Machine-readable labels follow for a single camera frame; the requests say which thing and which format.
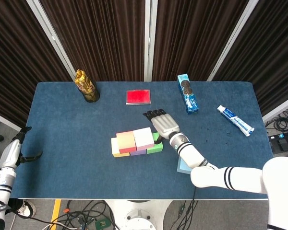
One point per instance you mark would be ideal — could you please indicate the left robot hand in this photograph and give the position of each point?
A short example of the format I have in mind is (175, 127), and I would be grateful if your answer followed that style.
(10, 153)

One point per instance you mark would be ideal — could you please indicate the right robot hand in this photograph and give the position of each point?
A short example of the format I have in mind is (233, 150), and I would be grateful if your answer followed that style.
(164, 125)

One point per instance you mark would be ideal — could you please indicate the pink foam cube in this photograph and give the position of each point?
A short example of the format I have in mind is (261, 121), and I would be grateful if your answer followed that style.
(144, 137)

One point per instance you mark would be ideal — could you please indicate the green foam cube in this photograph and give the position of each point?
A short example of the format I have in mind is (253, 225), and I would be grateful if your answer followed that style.
(156, 149)

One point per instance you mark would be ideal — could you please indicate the red foam cube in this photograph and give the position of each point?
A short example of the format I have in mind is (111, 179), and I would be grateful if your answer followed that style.
(126, 142)

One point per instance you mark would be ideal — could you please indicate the light blue foam cube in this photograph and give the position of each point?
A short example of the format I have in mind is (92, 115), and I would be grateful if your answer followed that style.
(182, 166)

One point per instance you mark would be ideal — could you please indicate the yellow foam cube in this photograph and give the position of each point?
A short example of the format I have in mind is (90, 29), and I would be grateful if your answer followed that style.
(114, 148)

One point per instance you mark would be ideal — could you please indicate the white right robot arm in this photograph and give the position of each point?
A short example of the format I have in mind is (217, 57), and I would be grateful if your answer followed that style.
(206, 172)

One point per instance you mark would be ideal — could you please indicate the purple foam cube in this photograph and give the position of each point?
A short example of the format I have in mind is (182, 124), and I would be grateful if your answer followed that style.
(138, 152)

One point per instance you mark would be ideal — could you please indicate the blue cookie box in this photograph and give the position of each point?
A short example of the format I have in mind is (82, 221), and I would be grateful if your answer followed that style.
(188, 95)

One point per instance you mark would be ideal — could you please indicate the red box with clear lid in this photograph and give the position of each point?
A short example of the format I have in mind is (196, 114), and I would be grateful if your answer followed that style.
(138, 97)

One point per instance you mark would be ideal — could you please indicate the person in black clothes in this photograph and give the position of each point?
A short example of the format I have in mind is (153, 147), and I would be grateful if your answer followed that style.
(14, 204)

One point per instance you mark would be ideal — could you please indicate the white black sneaker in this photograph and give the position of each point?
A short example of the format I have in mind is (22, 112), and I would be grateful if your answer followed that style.
(26, 210)

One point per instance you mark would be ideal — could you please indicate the white blue toothpaste tube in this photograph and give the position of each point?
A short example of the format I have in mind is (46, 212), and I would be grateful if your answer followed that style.
(235, 119)

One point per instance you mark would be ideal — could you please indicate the black mesh pen holder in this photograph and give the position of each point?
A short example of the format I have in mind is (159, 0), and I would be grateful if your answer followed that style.
(92, 97)

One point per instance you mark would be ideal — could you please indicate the gold foil snack bag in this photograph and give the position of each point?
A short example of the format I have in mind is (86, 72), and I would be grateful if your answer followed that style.
(82, 81)

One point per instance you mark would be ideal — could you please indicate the brown pleated curtain panel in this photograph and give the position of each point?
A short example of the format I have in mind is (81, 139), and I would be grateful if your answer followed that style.
(98, 36)
(189, 36)
(14, 60)
(273, 48)

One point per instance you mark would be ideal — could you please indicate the green circuit device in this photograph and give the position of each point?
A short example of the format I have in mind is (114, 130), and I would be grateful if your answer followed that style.
(102, 224)

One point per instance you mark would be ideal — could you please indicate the white partition base rail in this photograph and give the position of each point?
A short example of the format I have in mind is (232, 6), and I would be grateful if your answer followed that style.
(280, 110)
(7, 121)

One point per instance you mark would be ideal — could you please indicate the white partition frame post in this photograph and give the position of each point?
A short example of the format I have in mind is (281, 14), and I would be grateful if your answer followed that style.
(150, 36)
(232, 36)
(50, 36)

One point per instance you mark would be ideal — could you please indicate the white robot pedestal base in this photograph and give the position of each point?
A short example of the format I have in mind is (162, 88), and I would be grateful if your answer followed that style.
(136, 215)

